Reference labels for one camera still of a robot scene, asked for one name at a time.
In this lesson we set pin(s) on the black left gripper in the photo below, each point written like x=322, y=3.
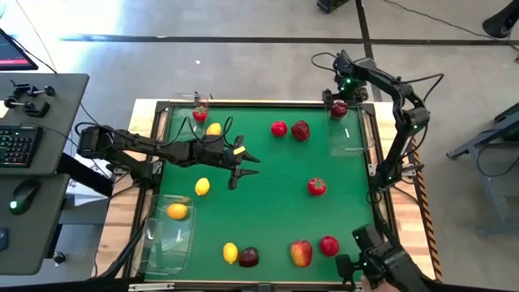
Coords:
x=223, y=154

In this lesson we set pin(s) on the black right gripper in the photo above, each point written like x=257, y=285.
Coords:
x=346, y=87

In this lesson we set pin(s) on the red tomato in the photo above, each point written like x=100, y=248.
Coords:
x=329, y=246
x=279, y=128
x=316, y=186

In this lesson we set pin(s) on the red strawberry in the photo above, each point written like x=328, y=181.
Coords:
x=200, y=114

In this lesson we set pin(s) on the orange-tinted yellow lemon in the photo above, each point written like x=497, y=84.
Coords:
x=177, y=211

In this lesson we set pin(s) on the red yellow apple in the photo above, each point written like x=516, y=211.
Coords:
x=301, y=253

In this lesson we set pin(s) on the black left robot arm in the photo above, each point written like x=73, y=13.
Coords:
x=134, y=144

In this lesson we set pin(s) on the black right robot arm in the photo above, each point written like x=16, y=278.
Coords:
x=397, y=156

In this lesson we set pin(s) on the yellow tag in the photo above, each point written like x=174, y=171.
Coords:
x=239, y=151

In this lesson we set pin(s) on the clear plastic basket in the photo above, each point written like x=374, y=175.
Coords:
x=166, y=243
x=182, y=121
x=348, y=134

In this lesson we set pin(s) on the green table mat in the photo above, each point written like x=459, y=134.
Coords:
x=275, y=219

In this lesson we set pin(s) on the black floor stand base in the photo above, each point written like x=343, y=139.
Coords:
x=330, y=5

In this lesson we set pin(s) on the yellow black hazard strip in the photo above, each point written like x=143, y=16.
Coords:
x=425, y=211

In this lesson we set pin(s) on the person's hand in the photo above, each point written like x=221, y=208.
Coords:
x=367, y=285

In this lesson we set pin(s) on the black round floor base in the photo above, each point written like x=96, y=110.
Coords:
x=503, y=22

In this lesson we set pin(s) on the grey metal cart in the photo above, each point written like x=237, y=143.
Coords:
x=496, y=194

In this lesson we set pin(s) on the grey desk top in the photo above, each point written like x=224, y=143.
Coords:
x=65, y=101
x=36, y=243

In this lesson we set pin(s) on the black round knob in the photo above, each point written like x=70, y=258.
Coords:
x=59, y=257

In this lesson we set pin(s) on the black clamp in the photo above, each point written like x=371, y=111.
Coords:
x=32, y=108
x=30, y=90

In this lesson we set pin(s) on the black computer mouse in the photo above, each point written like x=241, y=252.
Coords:
x=23, y=196

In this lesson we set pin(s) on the backlit keyboard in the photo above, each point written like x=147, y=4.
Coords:
x=18, y=146

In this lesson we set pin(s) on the computer monitor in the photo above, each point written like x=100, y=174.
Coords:
x=10, y=52

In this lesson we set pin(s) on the black table frame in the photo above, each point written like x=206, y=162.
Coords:
x=161, y=106

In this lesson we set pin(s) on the silver metal bracket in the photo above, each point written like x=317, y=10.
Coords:
x=150, y=287

